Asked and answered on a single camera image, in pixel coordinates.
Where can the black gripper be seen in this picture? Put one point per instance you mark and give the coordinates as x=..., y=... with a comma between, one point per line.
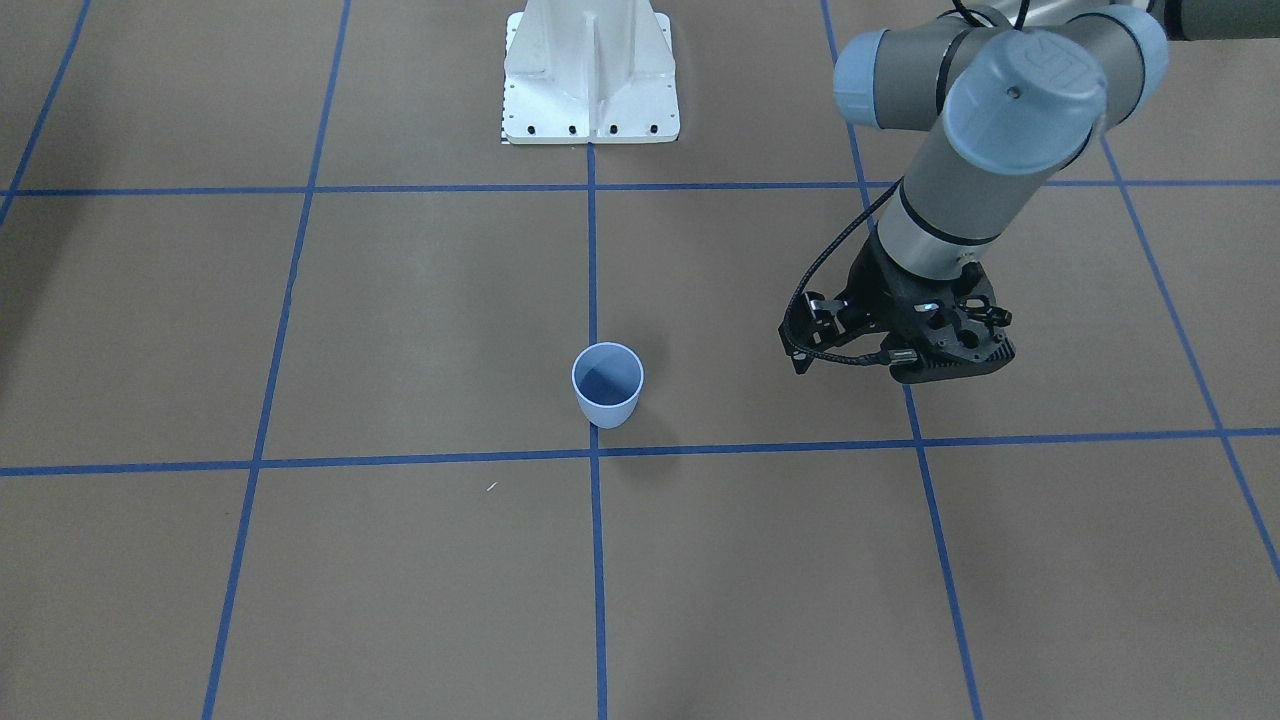
x=876, y=297

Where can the light blue plastic cup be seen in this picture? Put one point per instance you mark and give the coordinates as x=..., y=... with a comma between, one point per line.
x=607, y=379

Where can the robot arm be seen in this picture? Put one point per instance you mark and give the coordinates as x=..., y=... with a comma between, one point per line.
x=1005, y=99

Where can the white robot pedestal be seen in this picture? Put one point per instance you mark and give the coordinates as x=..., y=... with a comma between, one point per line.
x=589, y=72

